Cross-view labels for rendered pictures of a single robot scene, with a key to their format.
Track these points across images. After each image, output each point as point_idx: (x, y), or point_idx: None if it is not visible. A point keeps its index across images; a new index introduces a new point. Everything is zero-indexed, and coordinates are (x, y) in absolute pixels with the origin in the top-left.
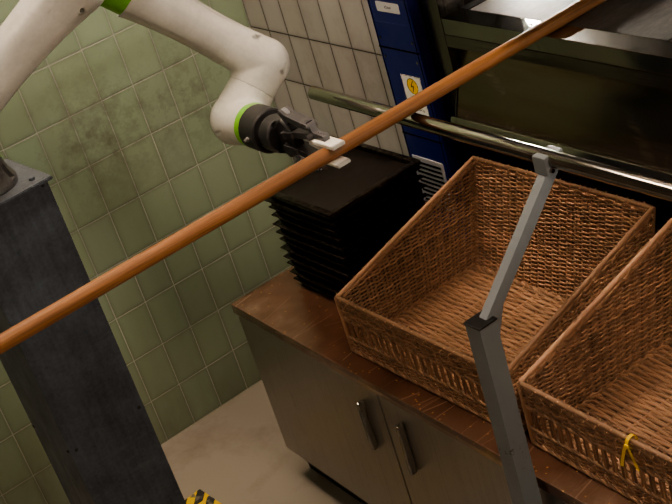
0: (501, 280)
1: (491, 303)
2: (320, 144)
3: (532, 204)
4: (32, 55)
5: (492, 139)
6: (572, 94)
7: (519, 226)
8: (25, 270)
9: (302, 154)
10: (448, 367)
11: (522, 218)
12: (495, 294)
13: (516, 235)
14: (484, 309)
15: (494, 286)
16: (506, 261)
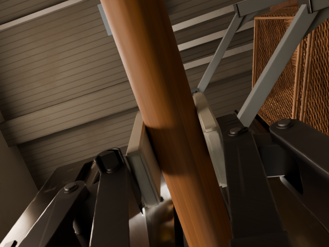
0: (277, 45)
1: (292, 21)
2: (133, 130)
3: (237, 115)
4: None
5: (219, 186)
6: None
7: (250, 96)
8: None
9: (257, 209)
10: None
11: (246, 103)
12: (286, 31)
13: (254, 87)
14: (299, 13)
15: (284, 38)
16: (269, 63)
